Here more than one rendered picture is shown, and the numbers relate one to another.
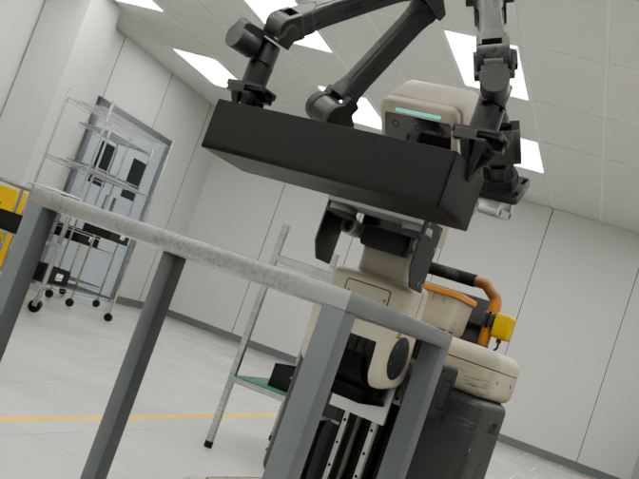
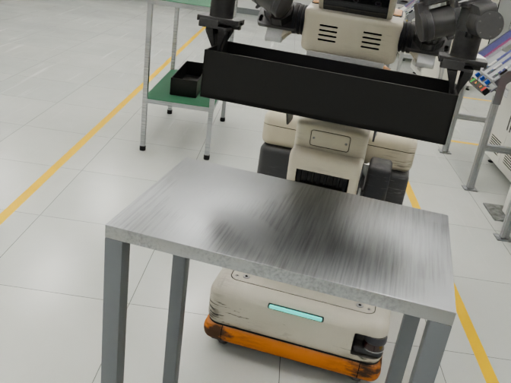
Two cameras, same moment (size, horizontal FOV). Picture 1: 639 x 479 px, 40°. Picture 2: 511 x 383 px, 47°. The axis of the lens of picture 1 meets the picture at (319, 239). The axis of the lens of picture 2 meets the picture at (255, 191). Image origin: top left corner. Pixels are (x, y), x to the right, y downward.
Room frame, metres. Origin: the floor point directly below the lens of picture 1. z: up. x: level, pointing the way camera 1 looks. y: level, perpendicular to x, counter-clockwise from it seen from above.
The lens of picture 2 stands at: (0.56, 0.59, 1.38)
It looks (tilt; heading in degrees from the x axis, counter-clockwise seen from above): 24 degrees down; 341
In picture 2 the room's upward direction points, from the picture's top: 8 degrees clockwise
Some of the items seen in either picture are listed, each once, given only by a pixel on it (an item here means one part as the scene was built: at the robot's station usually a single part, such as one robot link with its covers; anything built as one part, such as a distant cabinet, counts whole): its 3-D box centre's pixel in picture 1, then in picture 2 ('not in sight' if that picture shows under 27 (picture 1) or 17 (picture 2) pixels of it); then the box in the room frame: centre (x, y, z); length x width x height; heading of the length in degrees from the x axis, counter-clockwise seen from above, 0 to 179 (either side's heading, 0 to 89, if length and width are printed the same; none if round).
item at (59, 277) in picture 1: (42, 271); not in sight; (7.86, 2.20, 0.29); 0.40 x 0.30 x 0.14; 161
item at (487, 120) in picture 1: (485, 124); (464, 49); (1.69, -0.23, 1.20); 0.10 x 0.07 x 0.07; 60
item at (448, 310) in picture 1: (426, 306); not in sight; (2.43, -0.34, 0.87); 0.23 x 0.15 x 0.11; 59
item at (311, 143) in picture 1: (338, 162); (327, 89); (1.83, 0.02, 1.06); 0.57 x 0.17 x 0.11; 60
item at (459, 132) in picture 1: (469, 157); (452, 80); (1.69, -0.22, 1.13); 0.07 x 0.07 x 0.09; 60
